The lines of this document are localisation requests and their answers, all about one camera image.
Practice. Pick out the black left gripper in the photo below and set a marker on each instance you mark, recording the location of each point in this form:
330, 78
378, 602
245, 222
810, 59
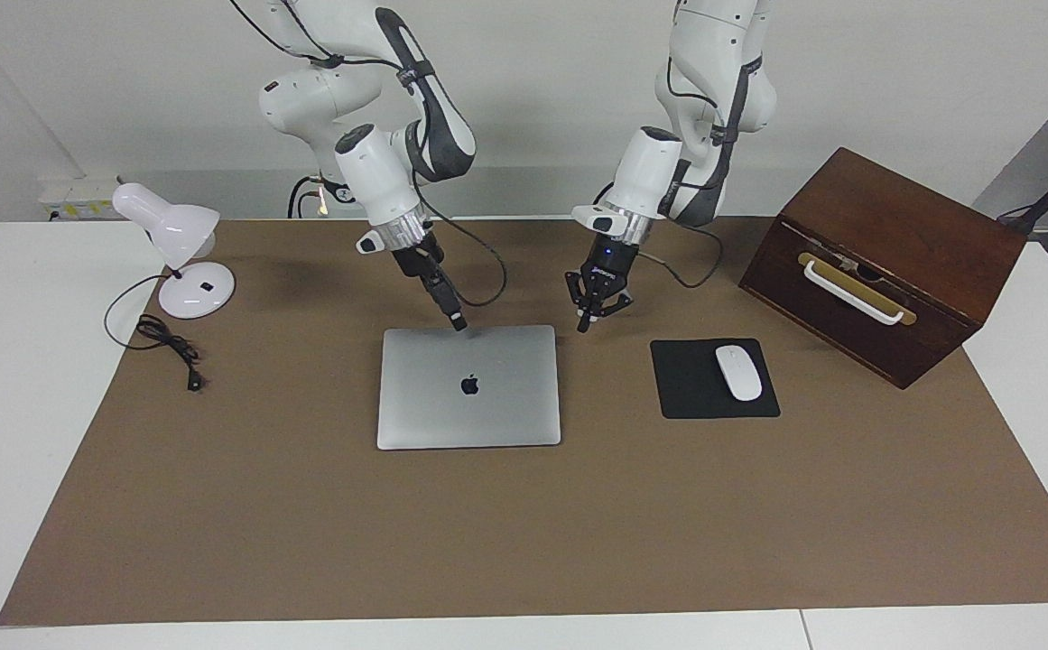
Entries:
607, 269

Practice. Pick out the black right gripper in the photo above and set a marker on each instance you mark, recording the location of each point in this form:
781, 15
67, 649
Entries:
418, 262

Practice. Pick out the silver apple laptop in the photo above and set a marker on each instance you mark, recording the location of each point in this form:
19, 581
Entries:
451, 415

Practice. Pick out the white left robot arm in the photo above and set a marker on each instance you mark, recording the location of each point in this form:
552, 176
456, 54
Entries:
650, 171

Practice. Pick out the black mouse pad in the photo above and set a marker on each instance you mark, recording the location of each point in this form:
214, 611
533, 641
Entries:
690, 388

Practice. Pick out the white computer mouse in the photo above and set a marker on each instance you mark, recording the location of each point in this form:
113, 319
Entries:
738, 372

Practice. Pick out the brown paper table mat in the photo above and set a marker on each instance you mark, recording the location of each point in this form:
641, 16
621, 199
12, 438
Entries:
524, 533

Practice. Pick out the white desk lamp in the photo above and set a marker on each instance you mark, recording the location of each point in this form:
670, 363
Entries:
171, 226

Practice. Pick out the dark wooden box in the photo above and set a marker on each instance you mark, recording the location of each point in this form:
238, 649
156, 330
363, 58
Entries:
894, 271

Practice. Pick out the white wall power strip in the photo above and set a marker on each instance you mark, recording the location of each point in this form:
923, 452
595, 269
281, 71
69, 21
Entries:
81, 199

